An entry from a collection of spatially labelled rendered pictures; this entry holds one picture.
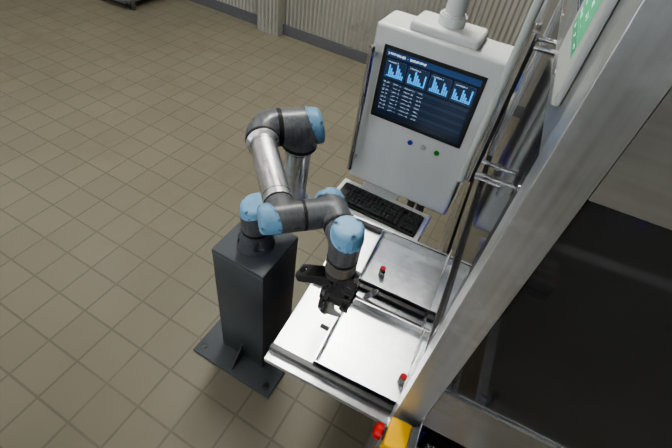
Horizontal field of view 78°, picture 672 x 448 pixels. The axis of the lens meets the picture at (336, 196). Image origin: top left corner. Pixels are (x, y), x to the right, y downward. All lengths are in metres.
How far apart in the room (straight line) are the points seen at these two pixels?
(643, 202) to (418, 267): 1.13
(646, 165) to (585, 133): 0.07
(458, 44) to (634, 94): 1.13
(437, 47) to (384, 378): 1.12
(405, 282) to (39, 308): 1.96
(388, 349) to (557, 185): 0.96
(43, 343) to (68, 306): 0.21
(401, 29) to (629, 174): 1.20
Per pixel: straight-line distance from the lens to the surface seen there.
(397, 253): 1.65
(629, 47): 0.51
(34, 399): 2.50
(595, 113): 0.53
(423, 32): 1.64
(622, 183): 0.58
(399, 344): 1.44
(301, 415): 2.23
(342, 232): 0.90
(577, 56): 0.62
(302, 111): 1.28
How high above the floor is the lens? 2.11
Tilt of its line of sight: 43 degrees down
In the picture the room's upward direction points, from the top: 10 degrees clockwise
